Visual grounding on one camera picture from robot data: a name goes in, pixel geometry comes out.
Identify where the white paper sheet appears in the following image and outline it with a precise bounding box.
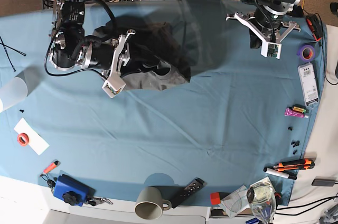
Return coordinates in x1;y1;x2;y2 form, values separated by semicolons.
14;118;49;155

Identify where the white black marker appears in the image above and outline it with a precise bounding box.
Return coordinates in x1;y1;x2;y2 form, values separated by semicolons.
263;167;297;180

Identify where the blue block with black knob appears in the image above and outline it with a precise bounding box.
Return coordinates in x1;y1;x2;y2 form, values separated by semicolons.
53;174;89;207

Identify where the blue table cloth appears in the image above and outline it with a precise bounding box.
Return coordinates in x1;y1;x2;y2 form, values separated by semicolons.
1;1;317;206

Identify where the beige ceramic mug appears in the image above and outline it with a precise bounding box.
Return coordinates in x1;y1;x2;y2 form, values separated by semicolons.
134;186;172;220

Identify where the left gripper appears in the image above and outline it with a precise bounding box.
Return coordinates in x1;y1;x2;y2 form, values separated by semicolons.
239;6;293;49

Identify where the grey T-shirt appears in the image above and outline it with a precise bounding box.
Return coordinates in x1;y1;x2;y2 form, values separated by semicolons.
85;22;191;97

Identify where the purple tape roll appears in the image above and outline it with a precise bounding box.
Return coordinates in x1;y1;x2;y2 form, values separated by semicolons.
297;44;315;62

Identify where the purple glue tube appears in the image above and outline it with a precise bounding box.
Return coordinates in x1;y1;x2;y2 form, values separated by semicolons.
284;108;309;118

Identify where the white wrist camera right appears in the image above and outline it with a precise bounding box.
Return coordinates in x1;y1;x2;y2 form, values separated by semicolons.
102;74;126;98

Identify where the orange marker pen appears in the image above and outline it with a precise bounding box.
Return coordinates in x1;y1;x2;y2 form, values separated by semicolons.
40;160;59;177

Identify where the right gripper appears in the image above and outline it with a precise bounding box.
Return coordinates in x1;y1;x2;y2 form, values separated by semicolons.
84;29;172;82

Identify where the yellow green battery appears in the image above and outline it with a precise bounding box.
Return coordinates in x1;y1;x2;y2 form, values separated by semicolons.
292;105;307;114

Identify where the black zip tie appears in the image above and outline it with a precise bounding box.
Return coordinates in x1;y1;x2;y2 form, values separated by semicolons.
0;36;27;72

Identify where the black power adapter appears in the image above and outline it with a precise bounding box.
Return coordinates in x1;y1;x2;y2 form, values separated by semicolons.
311;178;337;187

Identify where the frosted plastic cup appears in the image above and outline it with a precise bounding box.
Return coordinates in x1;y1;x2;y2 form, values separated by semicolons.
1;77;28;112

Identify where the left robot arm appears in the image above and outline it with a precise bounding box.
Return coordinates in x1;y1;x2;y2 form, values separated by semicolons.
226;0;301;59

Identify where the white labelled package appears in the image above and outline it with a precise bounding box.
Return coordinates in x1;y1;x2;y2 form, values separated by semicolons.
298;62;319;107

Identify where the orange tape roll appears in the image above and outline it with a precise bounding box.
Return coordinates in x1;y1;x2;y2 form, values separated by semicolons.
17;133;30;146

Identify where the black remote control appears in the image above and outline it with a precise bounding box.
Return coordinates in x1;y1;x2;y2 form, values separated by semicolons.
169;178;205;209

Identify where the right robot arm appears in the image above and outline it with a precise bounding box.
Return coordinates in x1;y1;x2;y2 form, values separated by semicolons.
45;0;177;92

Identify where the clear wine glass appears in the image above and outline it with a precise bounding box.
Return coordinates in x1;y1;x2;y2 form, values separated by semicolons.
247;181;277;224

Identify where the orange black utility knife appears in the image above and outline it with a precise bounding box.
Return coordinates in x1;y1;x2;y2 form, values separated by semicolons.
273;159;315;172

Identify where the orange black tape measure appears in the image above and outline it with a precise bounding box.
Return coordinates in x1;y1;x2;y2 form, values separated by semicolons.
306;14;323;42

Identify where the red cube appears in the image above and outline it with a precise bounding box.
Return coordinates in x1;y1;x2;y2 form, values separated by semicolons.
210;192;221;205

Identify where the folded clear plastic bag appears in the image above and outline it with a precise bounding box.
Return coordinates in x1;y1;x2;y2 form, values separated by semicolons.
220;185;250;218

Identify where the metal keys carabiner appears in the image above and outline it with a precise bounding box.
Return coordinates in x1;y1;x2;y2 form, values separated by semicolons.
85;197;113;207

